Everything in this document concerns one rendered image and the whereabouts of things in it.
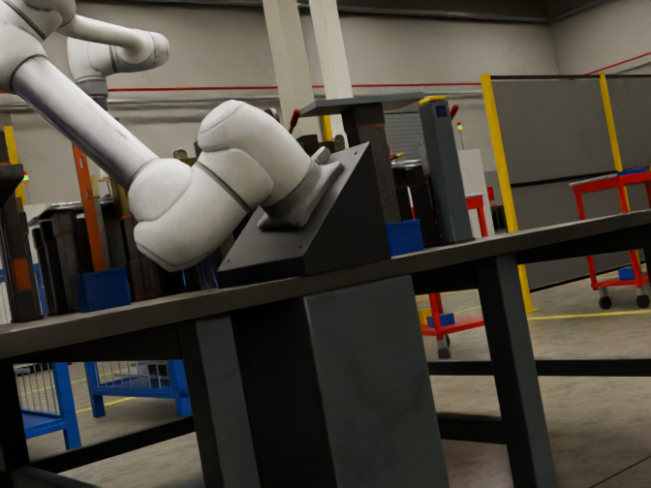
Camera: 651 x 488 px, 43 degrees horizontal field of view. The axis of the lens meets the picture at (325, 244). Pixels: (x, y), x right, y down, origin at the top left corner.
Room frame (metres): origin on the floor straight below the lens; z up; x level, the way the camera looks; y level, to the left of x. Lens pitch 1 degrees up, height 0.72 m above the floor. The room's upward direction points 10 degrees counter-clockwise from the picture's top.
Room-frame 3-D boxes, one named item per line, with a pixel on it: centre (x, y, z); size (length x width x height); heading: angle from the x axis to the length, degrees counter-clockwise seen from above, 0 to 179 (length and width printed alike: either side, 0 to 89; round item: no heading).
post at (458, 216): (2.57, -0.41, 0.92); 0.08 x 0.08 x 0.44; 27
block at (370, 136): (2.45, -0.18, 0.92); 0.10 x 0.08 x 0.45; 117
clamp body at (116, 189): (2.27, 0.51, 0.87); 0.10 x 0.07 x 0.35; 27
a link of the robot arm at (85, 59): (2.44, 0.58, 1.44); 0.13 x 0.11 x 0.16; 97
